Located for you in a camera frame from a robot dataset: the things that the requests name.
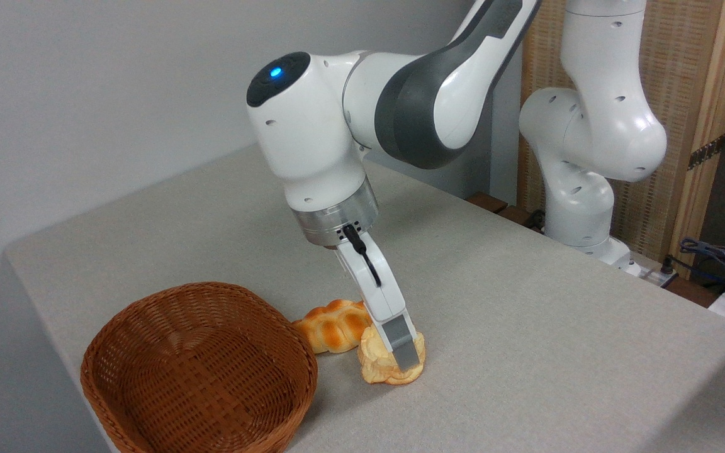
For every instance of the wooden woven folding screen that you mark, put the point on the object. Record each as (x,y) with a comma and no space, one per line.
(683,63)

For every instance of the dark metal screen hinge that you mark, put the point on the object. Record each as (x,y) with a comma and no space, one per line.
(705,153)

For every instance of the dark wooden ledge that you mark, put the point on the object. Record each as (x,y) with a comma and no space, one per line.
(491,202)

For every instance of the braided golden bread loaf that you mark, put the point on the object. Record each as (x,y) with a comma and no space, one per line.
(331,327)

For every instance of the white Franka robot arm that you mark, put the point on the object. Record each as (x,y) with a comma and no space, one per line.
(589,138)

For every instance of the round pale bread bun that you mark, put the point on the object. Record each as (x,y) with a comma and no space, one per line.
(375,365)

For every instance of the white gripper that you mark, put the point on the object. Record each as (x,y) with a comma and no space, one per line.
(378,289)

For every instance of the brown wicker basket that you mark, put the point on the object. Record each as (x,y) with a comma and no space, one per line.
(199,377)

